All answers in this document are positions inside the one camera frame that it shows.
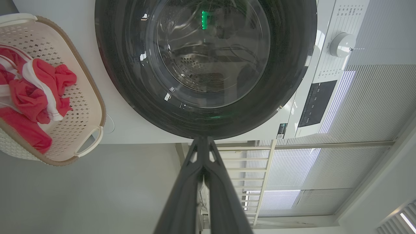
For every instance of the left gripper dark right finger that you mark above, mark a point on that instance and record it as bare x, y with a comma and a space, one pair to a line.
226, 204

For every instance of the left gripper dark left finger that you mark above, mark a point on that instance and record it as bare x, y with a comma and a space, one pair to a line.
182, 201

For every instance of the plain red garment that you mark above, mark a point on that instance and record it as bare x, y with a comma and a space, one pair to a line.
22, 130

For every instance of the red garment with white trim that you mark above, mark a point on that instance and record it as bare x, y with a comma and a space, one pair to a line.
48, 76

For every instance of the white front-load washing machine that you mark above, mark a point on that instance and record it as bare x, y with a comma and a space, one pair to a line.
136, 133

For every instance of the cream perforated laundry basket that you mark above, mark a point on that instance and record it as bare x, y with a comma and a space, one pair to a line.
81, 107

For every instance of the small black QR sticker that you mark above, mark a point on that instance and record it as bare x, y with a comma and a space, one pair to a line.
282, 131

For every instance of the black washer display panel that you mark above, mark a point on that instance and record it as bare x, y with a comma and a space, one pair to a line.
317, 104

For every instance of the white round washer dial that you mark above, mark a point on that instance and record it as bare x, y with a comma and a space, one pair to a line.
341, 44

